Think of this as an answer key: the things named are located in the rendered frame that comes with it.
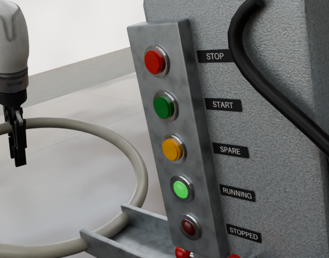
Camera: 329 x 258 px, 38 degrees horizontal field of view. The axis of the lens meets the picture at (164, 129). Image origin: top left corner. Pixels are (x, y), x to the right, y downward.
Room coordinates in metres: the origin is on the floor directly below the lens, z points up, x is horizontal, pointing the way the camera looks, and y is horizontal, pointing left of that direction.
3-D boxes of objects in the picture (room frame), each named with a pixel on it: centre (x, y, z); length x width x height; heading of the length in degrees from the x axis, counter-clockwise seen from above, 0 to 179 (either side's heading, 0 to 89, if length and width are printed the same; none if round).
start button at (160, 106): (0.50, 0.00, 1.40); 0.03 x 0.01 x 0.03; 43
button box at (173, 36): (0.52, -0.02, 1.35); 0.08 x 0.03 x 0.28; 43
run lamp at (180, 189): (0.51, -0.01, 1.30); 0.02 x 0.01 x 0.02; 43
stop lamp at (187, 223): (0.51, -0.01, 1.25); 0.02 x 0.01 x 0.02; 43
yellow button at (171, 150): (0.50, 0.00, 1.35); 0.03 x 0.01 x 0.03; 43
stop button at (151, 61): (0.50, 0.00, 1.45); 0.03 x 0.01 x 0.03; 43
